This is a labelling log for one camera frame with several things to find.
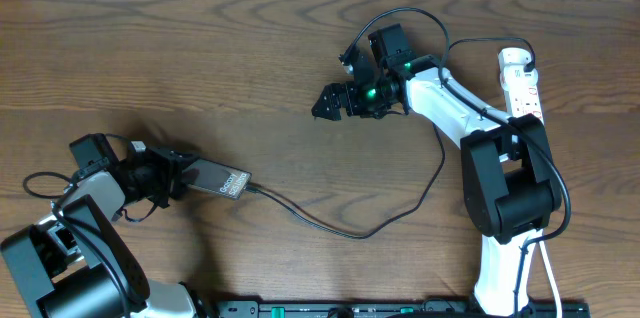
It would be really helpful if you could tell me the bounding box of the Galaxy smartphone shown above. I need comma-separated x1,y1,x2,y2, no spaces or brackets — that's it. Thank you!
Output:
181,159,252,200

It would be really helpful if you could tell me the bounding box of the black charger cable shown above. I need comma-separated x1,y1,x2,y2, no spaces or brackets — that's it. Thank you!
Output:
246,36,537,241

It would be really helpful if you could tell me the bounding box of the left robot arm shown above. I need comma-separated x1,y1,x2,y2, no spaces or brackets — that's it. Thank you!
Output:
1,133,219,317

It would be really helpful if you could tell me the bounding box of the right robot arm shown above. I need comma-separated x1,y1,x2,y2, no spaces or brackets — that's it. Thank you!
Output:
311,24,570,317

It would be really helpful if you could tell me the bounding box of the white power strip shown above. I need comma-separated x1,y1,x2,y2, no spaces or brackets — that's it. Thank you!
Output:
498,47,544,122

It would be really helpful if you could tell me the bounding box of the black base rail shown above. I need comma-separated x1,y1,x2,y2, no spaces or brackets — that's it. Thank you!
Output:
217,298,591,318

